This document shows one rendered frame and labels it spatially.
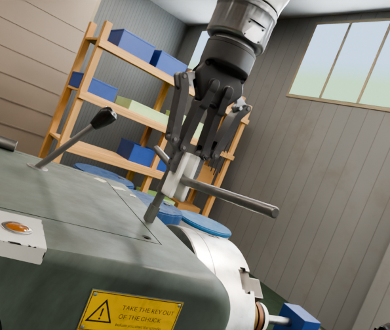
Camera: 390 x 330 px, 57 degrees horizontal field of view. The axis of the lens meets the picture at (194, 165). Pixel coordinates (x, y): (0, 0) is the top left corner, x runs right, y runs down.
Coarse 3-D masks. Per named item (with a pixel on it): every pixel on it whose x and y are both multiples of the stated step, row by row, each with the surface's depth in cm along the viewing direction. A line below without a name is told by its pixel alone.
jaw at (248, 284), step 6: (240, 270) 68; (240, 276) 67; (246, 276) 68; (246, 282) 67; (252, 282) 70; (258, 282) 71; (246, 288) 66; (252, 288) 69; (258, 288) 70; (258, 294) 69; (258, 300) 70
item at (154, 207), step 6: (162, 180) 55; (162, 186) 55; (162, 192) 55; (156, 198) 56; (162, 198) 56; (150, 204) 57; (156, 204) 56; (150, 210) 56; (156, 210) 56; (144, 216) 57; (150, 216) 56; (150, 222) 57
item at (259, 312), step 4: (256, 304) 81; (260, 304) 82; (256, 308) 80; (260, 308) 81; (256, 312) 79; (260, 312) 80; (264, 312) 81; (256, 316) 79; (260, 316) 80; (264, 316) 80; (256, 320) 78; (260, 320) 79; (264, 320) 80; (256, 324) 78; (260, 324) 79; (264, 324) 80; (256, 328) 79; (260, 328) 80
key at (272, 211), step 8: (160, 152) 61; (184, 176) 52; (184, 184) 51; (192, 184) 48; (200, 184) 47; (208, 192) 45; (216, 192) 43; (224, 192) 42; (232, 192) 41; (232, 200) 40; (240, 200) 39; (248, 200) 38; (256, 200) 37; (248, 208) 38; (256, 208) 36; (264, 208) 35; (272, 208) 35; (272, 216) 35
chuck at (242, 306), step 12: (204, 240) 69; (216, 240) 72; (228, 240) 76; (216, 252) 67; (228, 252) 70; (240, 252) 72; (216, 264) 65; (228, 264) 66; (240, 264) 68; (228, 276) 64; (228, 288) 63; (240, 288) 64; (240, 300) 63; (252, 300) 65; (240, 312) 62; (252, 312) 64; (228, 324) 60; (240, 324) 62; (252, 324) 63
